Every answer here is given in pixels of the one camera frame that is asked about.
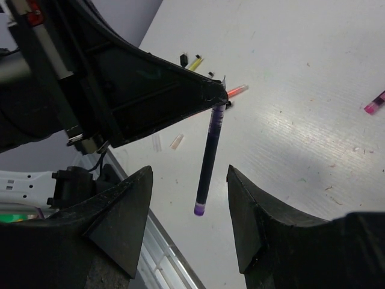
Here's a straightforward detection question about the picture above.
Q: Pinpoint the yellow pen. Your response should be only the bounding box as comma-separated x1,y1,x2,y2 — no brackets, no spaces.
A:
187,58,203,72

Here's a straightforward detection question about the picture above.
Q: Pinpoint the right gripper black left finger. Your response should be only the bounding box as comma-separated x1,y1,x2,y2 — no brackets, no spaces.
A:
1,166,153,288

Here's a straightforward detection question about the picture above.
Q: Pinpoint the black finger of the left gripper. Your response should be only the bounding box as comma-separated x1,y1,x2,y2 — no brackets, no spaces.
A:
57,1,228,148

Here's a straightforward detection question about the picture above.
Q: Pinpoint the black pen cap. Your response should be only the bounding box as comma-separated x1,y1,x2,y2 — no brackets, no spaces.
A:
179,54,189,67

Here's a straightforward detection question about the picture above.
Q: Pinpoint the black pen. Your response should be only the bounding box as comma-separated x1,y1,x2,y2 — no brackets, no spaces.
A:
226,101,233,109

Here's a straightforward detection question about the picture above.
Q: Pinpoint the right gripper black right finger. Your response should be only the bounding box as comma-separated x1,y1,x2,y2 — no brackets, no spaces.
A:
227,166,384,288

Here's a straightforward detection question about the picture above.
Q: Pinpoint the red pen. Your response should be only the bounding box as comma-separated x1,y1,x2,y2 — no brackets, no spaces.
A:
364,91,385,115

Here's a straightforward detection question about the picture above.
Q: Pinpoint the clear cap middle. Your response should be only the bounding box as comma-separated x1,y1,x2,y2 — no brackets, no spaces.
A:
152,133,162,152

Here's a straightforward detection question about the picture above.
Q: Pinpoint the orange pen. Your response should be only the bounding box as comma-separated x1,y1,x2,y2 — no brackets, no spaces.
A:
227,85,249,98

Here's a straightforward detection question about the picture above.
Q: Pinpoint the clear cap small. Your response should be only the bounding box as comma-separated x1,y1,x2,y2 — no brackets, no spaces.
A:
170,134,184,150

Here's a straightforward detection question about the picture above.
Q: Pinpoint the purple pen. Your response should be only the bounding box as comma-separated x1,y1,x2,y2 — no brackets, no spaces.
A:
194,104,226,216

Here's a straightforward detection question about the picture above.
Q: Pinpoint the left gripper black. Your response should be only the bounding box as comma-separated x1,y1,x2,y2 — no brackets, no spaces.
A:
1,1,105,154

